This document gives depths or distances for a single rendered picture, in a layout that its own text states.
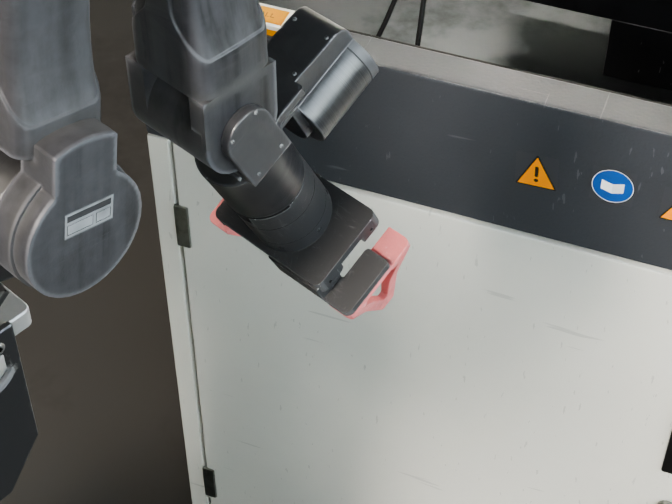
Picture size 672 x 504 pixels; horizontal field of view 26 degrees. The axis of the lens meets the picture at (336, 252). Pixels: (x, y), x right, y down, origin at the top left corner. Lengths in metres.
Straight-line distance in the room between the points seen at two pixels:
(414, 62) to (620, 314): 0.33
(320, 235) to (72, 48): 0.30
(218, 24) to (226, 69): 0.03
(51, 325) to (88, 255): 1.63
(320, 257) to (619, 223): 0.45
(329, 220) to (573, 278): 0.49
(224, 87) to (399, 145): 0.57
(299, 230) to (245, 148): 0.13
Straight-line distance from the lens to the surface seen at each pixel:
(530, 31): 1.58
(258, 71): 0.84
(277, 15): 1.36
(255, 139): 0.85
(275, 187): 0.91
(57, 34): 0.72
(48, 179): 0.74
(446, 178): 1.38
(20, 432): 1.07
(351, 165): 1.41
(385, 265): 0.98
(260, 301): 1.61
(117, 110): 2.78
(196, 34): 0.79
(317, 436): 1.76
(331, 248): 0.97
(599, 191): 1.34
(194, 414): 1.83
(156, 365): 2.33
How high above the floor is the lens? 1.77
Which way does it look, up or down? 46 degrees down
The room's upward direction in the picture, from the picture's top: straight up
